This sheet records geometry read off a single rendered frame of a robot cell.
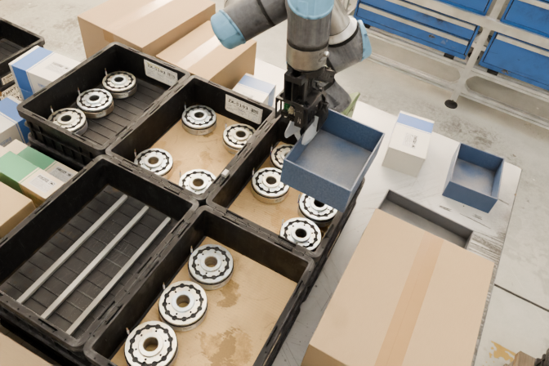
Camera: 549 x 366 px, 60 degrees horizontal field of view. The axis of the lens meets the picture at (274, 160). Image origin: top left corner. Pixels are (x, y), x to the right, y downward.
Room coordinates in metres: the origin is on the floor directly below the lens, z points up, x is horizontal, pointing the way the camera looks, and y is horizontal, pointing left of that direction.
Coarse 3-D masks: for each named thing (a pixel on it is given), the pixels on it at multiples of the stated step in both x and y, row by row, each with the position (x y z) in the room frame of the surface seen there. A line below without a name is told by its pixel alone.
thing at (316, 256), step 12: (276, 120) 1.00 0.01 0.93; (264, 132) 0.94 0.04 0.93; (252, 144) 0.89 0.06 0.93; (228, 180) 0.76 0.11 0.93; (216, 192) 0.71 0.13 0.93; (216, 204) 0.68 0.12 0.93; (348, 204) 0.74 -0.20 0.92; (240, 216) 0.65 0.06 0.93; (336, 216) 0.69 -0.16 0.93; (264, 228) 0.63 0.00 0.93; (336, 228) 0.67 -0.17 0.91; (288, 240) 0.61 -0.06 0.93; (324, 240) 0.62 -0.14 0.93; (312, 252) 0.58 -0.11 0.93
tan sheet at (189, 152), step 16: (176, 128) 1.01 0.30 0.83; (224, 128) 1.04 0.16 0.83; (160, 144) 0.94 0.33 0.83; (176, 144) 0.95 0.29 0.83; (192, 144) 0.96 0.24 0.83; (208, 144) 0.97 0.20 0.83; (176, 160) 0.89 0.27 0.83; (192, 160) 0.89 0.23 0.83; (208, 160) 0.90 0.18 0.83; (224, 160) 0.91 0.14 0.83; (176, 176) 0.83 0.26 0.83
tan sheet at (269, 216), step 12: (288, 192) 0.83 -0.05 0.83; (240, 204) 0.76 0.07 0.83; (252, 204) 0.77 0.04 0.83; (264, 204) 0.78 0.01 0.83; (276, 204) 0.78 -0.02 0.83; (288, 204) 0.79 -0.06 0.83; (252, 216) 0.73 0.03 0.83; (264, 216) 0.74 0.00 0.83; (276, 216) 0.74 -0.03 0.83; (288, 216) 0.75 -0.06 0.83; (276, 228) 0.71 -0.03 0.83; (324, 228) 0.73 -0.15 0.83
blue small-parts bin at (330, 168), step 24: (336, 120) 0.83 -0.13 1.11; (312, 144) 0.78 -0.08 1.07; (336, 144) 0.80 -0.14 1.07; (360, 144) 0.80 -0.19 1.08; (288, 168) 0.65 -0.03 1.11; (312, 168) 0.71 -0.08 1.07; (336, 168) 0.72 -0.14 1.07; (360, 168) 0.73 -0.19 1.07; (312, 192) 0.63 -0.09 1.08; (336, 192) 0.61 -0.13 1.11
